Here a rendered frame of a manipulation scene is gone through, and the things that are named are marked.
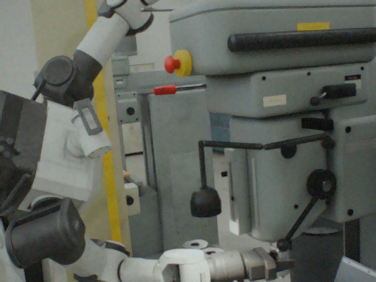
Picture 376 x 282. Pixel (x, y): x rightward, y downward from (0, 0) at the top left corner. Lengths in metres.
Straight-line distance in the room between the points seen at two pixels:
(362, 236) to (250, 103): 0.71
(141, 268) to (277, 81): 0.60
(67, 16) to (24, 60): 7.29
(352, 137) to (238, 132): 0.27
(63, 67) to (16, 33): 8.79
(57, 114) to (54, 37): 1.54
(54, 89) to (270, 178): 0.59
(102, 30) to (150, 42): 9.33
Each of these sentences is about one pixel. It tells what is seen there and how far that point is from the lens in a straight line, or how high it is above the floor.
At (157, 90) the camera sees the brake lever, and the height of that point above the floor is 1.70.
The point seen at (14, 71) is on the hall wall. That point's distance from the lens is 9.95.
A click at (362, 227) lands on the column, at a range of 1.52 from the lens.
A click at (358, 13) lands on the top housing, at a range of 1.14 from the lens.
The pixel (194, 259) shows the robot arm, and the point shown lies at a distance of 1.14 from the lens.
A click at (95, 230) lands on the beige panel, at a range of 2.85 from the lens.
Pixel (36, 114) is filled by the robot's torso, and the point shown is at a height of 1.67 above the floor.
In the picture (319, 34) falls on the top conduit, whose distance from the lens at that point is 1.01.
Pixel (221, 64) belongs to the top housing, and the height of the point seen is 1.75.
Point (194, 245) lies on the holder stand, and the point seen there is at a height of 1.12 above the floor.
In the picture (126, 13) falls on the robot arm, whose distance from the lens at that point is 1.31.
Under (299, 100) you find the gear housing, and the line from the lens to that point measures 1.03.
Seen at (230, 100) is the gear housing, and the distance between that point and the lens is 1.05.
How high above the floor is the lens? 1.75
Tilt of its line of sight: 9 degrees down
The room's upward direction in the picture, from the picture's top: 5 degrees counter-clockwise
